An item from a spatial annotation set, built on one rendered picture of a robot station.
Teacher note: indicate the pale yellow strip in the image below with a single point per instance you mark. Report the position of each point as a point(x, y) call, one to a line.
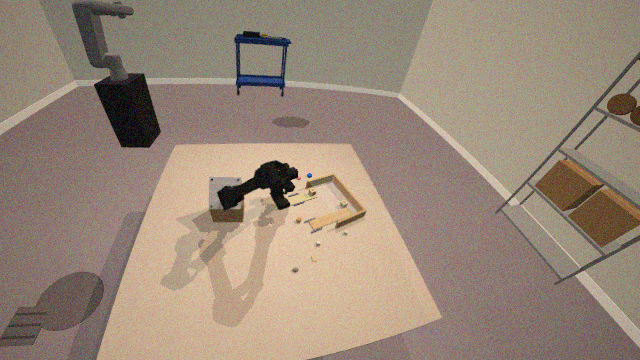
point(296, 199)

